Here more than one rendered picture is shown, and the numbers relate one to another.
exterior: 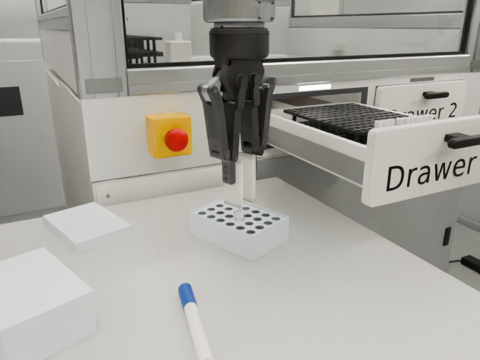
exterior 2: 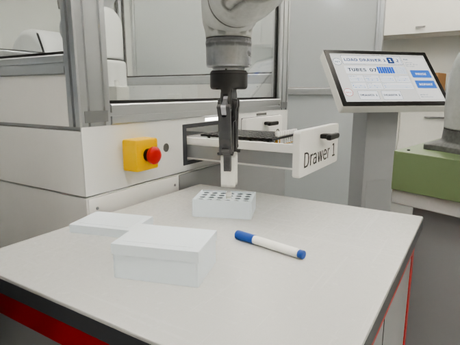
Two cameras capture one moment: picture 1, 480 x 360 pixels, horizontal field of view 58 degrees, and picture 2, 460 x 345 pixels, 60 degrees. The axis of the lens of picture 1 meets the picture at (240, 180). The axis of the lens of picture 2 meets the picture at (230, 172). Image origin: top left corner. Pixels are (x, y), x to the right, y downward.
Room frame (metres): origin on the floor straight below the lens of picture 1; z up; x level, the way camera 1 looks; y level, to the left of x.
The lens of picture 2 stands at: (-0.13, 0.43, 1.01)
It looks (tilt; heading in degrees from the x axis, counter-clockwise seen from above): 11 degrees down; 328
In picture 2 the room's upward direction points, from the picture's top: straight up
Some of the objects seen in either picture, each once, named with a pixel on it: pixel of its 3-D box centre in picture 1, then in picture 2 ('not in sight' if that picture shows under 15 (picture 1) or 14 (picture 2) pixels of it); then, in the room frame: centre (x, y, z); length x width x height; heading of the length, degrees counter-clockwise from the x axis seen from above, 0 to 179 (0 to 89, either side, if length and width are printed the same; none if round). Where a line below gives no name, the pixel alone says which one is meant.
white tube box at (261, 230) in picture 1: (238, 225); (224, 203); (0.58, 0.00, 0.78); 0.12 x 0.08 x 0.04; 49
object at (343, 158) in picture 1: (349, 133); (247, 146); (0.82, -0.21, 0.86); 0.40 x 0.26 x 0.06; 27
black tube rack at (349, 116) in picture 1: (353, 131); (250, 144); (0.81, -0.22, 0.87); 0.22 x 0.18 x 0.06; 27
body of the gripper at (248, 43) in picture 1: (239, 63); (228, 93); (0.57, 0.00, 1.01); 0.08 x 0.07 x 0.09; 139
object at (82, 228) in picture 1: (86, 224); (112, 224); (0.61, 0.24, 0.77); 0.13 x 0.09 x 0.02; 42
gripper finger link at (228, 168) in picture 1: (224, 166); (226, 159); (0.55, 0.02, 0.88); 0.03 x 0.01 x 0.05; 139
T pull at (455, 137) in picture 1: (461, 139); (328, 135); (0.60, -0.32, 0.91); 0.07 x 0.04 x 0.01; 117
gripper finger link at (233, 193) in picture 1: (233, 182); (228, 170); (0.56, 0.01, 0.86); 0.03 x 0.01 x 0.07; 49
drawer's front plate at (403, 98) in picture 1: (421, 106); (263, 131); (1.06, -0.44, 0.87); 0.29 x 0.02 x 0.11; 117
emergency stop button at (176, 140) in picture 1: (176, 139); (152, 155); (0.72, 0.11, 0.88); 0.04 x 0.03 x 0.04; 117
